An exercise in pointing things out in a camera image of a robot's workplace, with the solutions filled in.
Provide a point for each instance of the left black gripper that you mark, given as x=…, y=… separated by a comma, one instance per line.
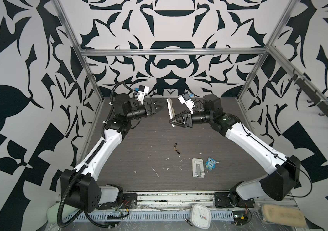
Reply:
x=149, y=107

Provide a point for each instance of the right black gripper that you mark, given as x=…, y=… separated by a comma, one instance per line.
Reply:
x=187, y=122

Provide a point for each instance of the white remote control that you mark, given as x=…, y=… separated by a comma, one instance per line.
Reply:
x=170, y=108

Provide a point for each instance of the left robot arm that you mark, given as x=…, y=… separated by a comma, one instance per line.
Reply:
x=79, y=187

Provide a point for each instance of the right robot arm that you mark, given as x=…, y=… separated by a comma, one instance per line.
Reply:
x=282, y=172

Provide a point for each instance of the blue owl toy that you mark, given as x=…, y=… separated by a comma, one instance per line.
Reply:
x=210, y=163

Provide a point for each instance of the silver metal phone stand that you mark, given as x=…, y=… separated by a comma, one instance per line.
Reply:
x=198, y=168

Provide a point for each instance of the white square clock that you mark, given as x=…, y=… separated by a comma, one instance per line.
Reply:
x=200, y=216

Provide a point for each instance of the black marker pen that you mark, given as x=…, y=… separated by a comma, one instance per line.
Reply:
x=188, y=222

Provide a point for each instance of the small circuit board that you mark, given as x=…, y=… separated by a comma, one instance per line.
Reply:
x=241, y=218

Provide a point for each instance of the beige sponge pad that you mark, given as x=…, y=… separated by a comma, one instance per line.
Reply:
x=283, y=216

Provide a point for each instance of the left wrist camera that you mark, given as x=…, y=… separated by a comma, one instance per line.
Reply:
x=140, y=93

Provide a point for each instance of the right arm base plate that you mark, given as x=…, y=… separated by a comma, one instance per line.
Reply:
x=225, y=200

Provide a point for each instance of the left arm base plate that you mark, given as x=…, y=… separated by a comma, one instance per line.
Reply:
x=127, y=200

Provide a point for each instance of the white slotted cable duct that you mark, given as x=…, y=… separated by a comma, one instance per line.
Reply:
x=145, y=216

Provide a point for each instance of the black wall hook rack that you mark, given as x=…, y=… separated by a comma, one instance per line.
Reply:
x=315, y=96

